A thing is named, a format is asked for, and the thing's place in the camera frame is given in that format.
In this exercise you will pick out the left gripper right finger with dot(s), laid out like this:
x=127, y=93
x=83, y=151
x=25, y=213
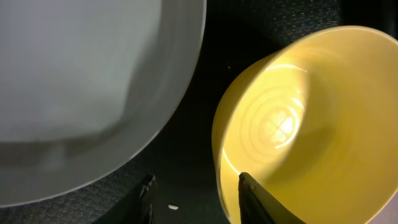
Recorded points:
x=258, y=206

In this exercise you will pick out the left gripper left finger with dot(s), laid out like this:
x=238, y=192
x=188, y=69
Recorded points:
x=139, y=206

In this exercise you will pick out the yellow bowl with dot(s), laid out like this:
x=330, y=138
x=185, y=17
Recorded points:
x=315, y=124

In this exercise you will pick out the round black tray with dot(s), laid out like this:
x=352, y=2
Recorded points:
x=237, y=34

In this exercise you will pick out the grey plate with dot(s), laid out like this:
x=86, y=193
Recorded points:
x=86, y=85

